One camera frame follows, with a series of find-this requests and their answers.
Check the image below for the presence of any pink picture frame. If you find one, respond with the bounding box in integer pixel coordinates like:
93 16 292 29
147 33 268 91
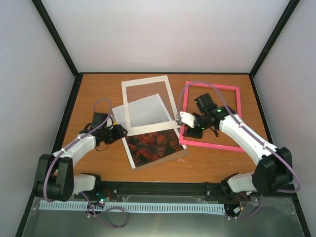
179 81 244 152

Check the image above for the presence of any white mat board passepartout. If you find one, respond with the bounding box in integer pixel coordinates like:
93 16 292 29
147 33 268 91
121 75 179 136

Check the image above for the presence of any red forest photo print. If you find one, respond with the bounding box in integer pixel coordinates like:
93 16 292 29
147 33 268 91
122 129 189 170

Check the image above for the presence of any clear glass pane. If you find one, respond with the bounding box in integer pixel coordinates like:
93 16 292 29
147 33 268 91
127 93 171 128

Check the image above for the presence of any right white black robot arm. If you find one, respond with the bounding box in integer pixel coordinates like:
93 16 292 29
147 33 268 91
177 93 294 197

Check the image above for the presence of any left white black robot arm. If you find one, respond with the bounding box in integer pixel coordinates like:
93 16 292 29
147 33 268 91
33 112 127 202

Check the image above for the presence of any steel front plate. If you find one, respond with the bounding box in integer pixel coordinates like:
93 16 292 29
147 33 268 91
19 195 310 237

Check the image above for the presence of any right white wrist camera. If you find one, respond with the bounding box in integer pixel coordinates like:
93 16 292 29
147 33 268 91
176 111 196 128

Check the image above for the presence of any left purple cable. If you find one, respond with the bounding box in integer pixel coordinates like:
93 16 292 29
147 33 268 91
43 98 127 227

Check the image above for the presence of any purple cable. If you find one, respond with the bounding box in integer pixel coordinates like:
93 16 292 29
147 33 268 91
176 81 302 221
43 98 127 227

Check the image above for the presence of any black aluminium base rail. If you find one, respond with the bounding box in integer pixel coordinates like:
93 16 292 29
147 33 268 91
84 181 249 203

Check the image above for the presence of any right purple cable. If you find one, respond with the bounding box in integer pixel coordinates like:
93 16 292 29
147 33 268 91
176 81 302 221

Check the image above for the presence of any light blue slotted cable duct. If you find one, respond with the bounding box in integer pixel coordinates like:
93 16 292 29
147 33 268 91
39 200 225 215

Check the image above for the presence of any left black corner post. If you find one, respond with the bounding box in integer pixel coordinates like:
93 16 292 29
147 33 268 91
31 0 79 78

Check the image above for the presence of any black corner post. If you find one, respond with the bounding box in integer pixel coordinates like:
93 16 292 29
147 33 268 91
248 0 301 77
31 0 79 78

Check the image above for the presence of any right black corner post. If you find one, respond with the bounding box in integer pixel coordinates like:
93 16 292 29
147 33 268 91
248 0 301 77

